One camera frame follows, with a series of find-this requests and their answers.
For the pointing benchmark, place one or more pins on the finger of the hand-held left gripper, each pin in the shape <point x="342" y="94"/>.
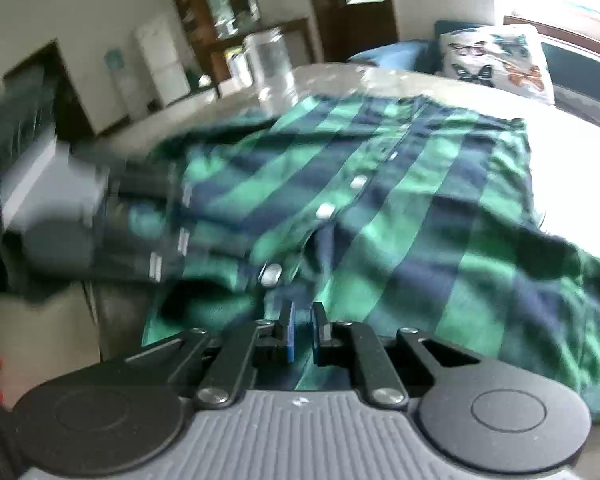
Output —
<point x="145" y="180"/>
<point x="130" y="250"/>

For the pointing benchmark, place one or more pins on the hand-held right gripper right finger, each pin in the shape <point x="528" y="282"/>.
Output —
<point x="316" y="335"/>

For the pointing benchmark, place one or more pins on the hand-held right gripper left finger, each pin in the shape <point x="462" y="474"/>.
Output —
<point x="290" y="332"/>

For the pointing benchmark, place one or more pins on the green plaid shirt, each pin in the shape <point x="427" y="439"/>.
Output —
<point x="405" y="240"/>

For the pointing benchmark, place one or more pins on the water dispenser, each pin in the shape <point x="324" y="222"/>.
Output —
<point x="117" y="80"/>

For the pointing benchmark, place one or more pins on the dark wooden door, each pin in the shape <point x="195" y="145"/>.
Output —
<point x="55" y="90"/>

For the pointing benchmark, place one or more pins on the white refrigerator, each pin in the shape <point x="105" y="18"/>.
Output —
<point x="162" y="60"/>

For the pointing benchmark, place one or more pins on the clear glass jar mug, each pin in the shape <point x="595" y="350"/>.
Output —
<point x="272" y="65"/>

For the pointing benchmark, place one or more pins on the wooden display cabinet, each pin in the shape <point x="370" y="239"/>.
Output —
<point x="215" y="0"/>

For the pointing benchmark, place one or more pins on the wooden counter table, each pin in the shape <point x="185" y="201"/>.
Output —
<point x="300" y="40"/>

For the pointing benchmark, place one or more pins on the grey star quilted tablecloth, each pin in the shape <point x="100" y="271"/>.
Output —
<point x="330" y="80"/>

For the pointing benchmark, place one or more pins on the wooden door with glass pane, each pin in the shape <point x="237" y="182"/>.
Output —
<point x="360" y="10"/>

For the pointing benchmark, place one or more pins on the blue cushion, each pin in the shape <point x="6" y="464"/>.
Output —
<point x="395" y="55"/>

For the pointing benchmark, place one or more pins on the butterfly print pillow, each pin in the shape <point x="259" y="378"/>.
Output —
<point x="500" y="60"/>

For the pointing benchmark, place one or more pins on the window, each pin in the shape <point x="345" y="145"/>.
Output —
<point x="570" y="5"/>

